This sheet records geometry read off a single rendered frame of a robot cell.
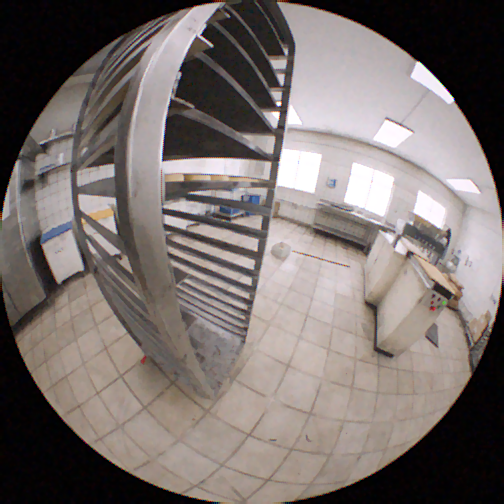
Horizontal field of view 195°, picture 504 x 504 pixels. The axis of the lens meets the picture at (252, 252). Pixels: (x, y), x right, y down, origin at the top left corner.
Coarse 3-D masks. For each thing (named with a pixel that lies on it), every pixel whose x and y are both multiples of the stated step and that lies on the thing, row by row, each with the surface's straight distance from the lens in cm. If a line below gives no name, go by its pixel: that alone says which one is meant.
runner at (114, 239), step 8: (88, 216) 52; (96, 224) 42; (104, 232) 35; (112, 232) 29; (112, 240) 31; (120, 240) 26; (120, 248) 28; (176, 272) 19; (184, 272) 19; (176, 280) 18
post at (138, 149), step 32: (160, 32) 21; (192, 32) 20; (160, 64) 15; (128, 96) 15; (160, 96) 14; (128, 128) 12; (160, 128) 13; (128, 160) 12; (160, 160) 13; (128, 192) 12; (160, 192) 13; (128, 224) 13; (160, 224) 14; (128, 256) 15; (160, 256) 14; (160, 288) 16; (160, 320) 19; (192, 352) 31
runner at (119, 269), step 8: (88, 240) 70; (96, 240) 67; (96, 248) 54; (104, 256) 46; (112, 256) 49; (112, 264) 40; (120, 264) 43; (120, 272) 36; (128, 272) 39; (128, 280) 33; (136, 288) 31; (184, 312) 26; (184, 320) 22; (192, 320) 25
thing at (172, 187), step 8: (168, 184) 17; (176, 184) 18; (184, 184) 18; (192, 184) 19; (200, 184) 20; (208, 184) 22; (216, 184) 23; (224, 184) 25; (232, 184) 28; (240, 184) 31; (248, 184) 35; (256, 184) 40; (264, 184) 47; (168, 192) 17; (176, 192) 18; (184, 192) 18
